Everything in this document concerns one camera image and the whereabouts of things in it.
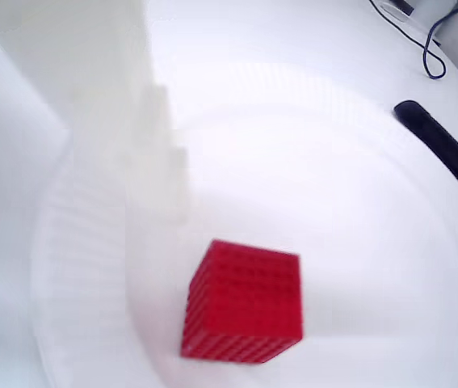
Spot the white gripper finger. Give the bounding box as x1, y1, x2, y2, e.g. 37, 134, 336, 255
0, 0, 191, 226

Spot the black looped cable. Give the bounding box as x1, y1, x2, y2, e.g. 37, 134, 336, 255
368, 0, 458, 80

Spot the red perforated cube block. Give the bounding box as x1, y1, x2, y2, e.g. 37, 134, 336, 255
179, 238, 305, 365

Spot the white paper plate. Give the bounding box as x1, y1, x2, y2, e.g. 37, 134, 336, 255
29, 60, 458, 388

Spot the black rounded bar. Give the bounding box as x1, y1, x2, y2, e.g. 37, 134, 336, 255
393, 99, 458, 227

